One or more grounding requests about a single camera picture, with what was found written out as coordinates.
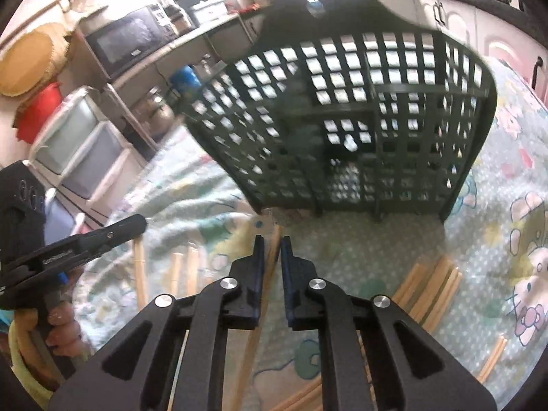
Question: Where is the left hand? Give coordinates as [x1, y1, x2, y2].
[14, 266, 93, 391]

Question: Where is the blue canister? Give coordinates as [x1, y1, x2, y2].
[169, 65, 201, 95]

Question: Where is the plastic drawer unit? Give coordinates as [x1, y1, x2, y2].
[28, 85, 146, 225]

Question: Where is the green plastic utensil basket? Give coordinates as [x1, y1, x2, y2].
[184, 0, 497, 220]

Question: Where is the yellow sleeve forearm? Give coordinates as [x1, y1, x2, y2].
[1, 309, 59, 410]

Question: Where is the wooden chopstick bundle right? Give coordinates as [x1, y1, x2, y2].
[392, 254, 463, 334]

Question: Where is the cartoon print tablecloth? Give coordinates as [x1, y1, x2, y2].
[72, 55, 548, 411]

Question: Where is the black microwave oven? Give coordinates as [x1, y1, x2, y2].
[84, 5, 177, 80]

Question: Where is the red plastic basin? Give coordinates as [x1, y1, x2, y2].
[16, 82, 63, 145]

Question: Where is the round woven tray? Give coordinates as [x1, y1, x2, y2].
[1, 22, 69, 98]

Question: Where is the steel pot on shelf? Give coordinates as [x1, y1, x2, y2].
[133, 86, 175, 136]

